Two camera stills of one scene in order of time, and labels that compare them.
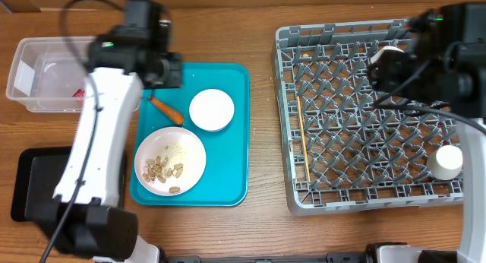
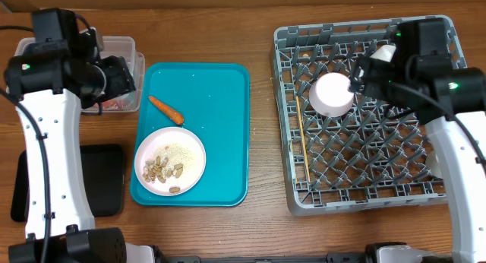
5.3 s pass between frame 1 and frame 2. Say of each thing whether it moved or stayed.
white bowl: stayed
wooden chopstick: stayed
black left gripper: moved
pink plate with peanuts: stayed
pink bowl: moved
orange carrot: stayed
